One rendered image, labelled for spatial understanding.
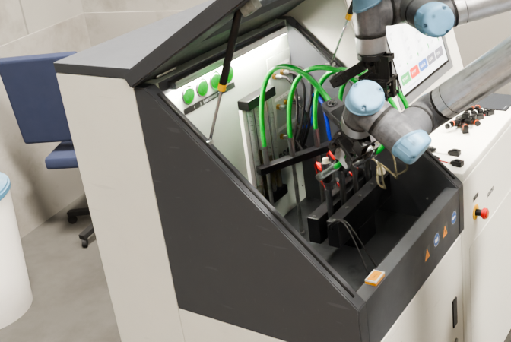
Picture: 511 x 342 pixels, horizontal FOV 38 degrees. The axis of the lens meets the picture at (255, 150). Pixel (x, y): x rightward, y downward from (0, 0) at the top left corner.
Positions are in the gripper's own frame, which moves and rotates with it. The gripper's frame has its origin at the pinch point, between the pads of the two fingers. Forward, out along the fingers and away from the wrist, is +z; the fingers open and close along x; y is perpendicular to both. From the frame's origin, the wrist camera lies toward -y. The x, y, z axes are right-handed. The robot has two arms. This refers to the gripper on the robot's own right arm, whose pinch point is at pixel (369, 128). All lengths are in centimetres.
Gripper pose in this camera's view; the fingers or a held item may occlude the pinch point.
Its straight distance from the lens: 190.3
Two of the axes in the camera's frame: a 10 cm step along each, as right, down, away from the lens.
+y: 8.2, 1.2, -5.6
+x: 5.5, -3.9, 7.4
